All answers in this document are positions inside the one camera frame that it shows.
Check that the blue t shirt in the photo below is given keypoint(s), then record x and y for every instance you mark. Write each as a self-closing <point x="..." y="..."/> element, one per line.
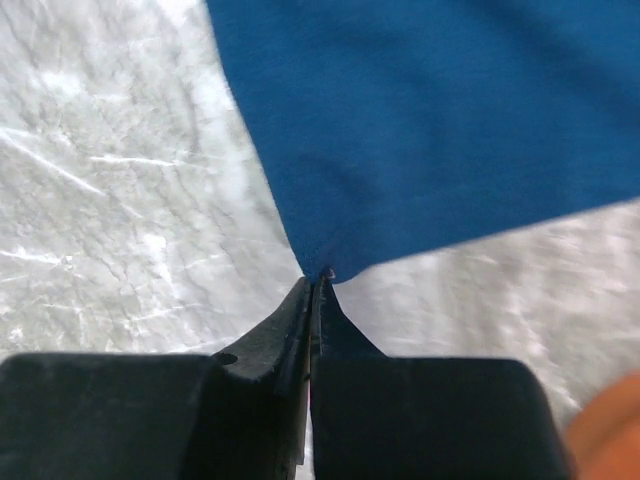
<point x="390" y="128"/>

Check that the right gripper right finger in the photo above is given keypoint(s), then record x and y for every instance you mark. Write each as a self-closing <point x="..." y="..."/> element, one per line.
<point x="333" y="334"/>

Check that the orange plastic basket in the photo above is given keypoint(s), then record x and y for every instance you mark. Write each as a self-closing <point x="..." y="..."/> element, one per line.
<point x="604" y="437"/>

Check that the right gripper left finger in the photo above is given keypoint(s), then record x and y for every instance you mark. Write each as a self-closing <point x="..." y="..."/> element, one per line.
<point x="270" y="353"/>

